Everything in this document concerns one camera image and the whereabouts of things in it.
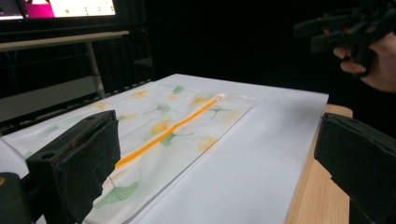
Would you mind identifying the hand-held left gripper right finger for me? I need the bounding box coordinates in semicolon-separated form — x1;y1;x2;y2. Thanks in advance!
313;111;396;224

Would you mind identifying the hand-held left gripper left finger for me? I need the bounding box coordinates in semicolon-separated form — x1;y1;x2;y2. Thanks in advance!
26;109;121;224

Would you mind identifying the white leaf-print zipper bag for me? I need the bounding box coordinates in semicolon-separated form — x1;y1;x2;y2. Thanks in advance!
3;81;258;224

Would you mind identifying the white paper sheet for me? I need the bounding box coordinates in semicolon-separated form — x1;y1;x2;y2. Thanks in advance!
0;73;330;224

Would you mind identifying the white metal stand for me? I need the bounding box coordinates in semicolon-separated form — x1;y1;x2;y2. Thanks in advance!
0;30;130;101

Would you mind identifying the computer monitor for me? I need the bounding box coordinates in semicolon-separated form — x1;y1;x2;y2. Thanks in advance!
18;0;118;19

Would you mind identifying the metal rail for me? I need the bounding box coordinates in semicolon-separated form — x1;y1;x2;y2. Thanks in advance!
0;79;154;135

